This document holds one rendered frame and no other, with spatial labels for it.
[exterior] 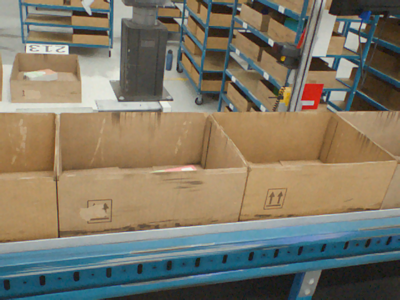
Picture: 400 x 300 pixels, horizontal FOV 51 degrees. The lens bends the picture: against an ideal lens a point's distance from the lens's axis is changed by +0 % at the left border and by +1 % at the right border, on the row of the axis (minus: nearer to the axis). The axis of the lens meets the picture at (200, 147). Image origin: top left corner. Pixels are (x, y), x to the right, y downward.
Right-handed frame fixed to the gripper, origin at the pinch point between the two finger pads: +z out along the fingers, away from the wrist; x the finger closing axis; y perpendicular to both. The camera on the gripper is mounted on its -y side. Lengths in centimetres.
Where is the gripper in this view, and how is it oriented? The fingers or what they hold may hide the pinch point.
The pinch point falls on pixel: (99, 10)
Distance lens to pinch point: 177.3
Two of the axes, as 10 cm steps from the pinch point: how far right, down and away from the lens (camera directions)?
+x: 3.1, -5.7, 7.6
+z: 4.4, 8.0, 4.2
